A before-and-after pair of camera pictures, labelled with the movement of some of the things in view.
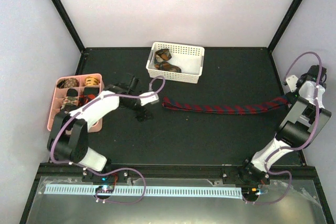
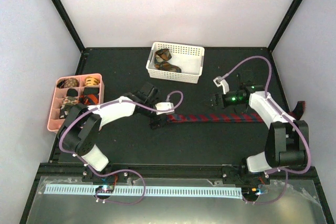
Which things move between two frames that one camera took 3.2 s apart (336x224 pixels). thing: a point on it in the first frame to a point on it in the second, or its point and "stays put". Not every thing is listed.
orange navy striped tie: x=84 y=98 stays put
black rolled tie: x=72 y=92 stays put
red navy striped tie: x=174 y=104 to x=296 y=113
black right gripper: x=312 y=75 to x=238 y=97
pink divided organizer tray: x=72 y=91 stays put
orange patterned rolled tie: x=92 y=81 stays put
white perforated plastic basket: x=175 y=62 stays put
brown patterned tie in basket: x=161 y=56 stays put
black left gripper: x=143 y=117 to x=156 y=125
